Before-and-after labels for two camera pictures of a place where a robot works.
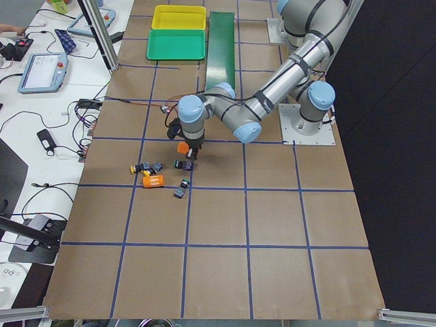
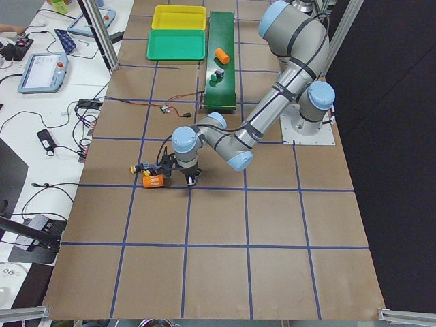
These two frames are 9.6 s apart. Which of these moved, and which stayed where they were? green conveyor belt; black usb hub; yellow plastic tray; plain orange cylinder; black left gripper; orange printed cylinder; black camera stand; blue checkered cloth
Moved: plain orange cylinder; black left gripper
Stayed: black camera stand; green conveyor belt; yellow plastic tray; blue checkered cloth; orange printed cylinder; black usb hub
